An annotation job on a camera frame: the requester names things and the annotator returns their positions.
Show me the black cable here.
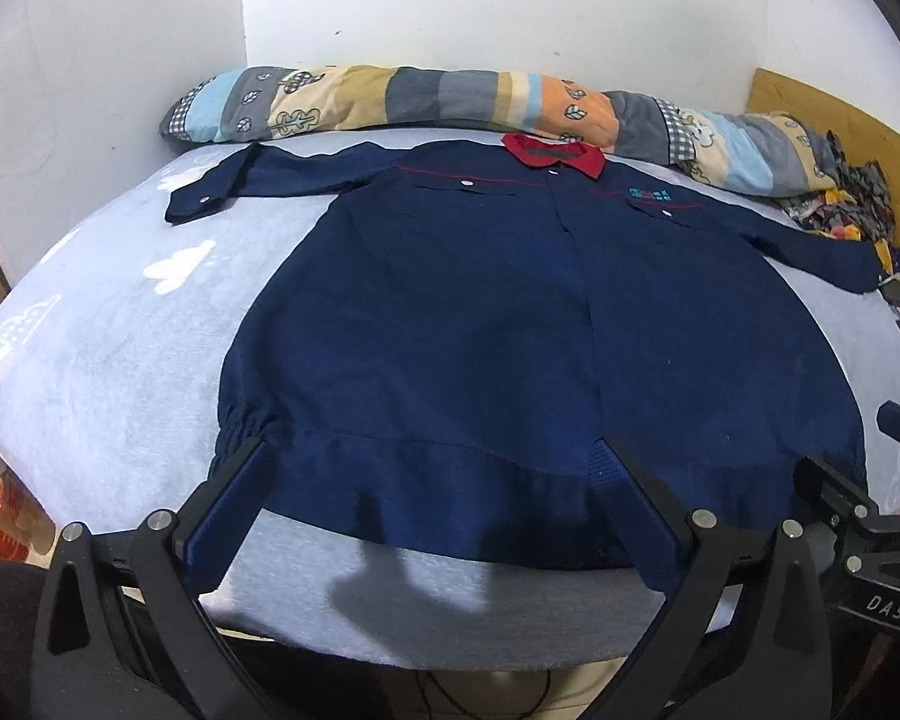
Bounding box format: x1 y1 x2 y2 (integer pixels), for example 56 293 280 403
412 664 560 720

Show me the light blue cloud bed sheet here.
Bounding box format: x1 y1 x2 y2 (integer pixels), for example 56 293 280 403
0 127 900 672

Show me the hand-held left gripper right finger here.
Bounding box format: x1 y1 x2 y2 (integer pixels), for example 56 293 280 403
589 433 833 720

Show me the wooden headboard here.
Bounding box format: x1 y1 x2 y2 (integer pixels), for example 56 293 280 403
742 67 900 256

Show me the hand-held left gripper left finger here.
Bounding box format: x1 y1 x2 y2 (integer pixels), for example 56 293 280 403
31 435 282 720

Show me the red box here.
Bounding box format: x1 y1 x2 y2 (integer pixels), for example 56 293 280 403
0 446 55 572

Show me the navy jacket with red collar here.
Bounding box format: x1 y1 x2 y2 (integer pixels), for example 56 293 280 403
165 131 900 593

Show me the dark patterned cloth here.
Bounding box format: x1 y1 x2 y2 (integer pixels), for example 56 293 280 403
780 131 900 293

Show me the rolled patchwork quilt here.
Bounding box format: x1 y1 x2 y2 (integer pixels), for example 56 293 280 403
157 64 845 200

